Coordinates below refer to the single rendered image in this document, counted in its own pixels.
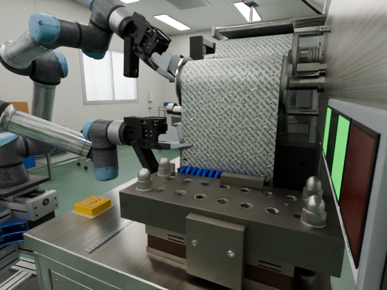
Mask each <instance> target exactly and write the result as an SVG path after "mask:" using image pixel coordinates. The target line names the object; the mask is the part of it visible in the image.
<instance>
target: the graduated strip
mask: <svg viewBox="0 0 387 290"><path fill-rule="evenodd" d="M133 222H134V221H132V220H127V221H125V222H124V223H123V224H121V225H120V226H118V227H117V228H115V229H114V230H113V231H111V232H110V233H108V234H107V235H106V236H104V237H102V238H101V239H100V240H98V241H97V242H96V243H94V244H92V245H91V246H90V247H88V248H87V249H86V250H84V251H83V252H85V253H88V254H92V253H93V252H94V251H96V250H97V249H98V248H100V247H101V246H102V245H104V244H105V243H107V242H108V241H109V240H111V239H112V238H113V237H115V236H116V235H117V234H118V233H120V232H121V231H123V230H124V229H125V228H127V227H128V226H129V225H131V224H132V223H133Z"/></svg>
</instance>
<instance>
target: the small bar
mask: <svg viewBox="0 0 387 290"><path fill-rule="evenodd" d="M220 182H223V183H227V184H234V185H241V186H247V187H252V188H259V189H263V188H264V185H265V178H263V177H255V176H251V175H243V174H235V173H227V172H223V173H222V174H221V175H220Z"/></svg>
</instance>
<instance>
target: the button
mask: <svg viewBox="0 0 387 290"><path fill-rule="evenodd" d="M110 206H111V200H110V199H106V198H103V197H98V196H91V197H89V198H87V199H84V200H82V201H80V202H78V203H76V204H74V208H75V212H79V213H82V214H85V215H89V216H94V215H96V214H98V213H100V212H101V211H103V210H105V209H107V208H109V207H110Z"/></svg>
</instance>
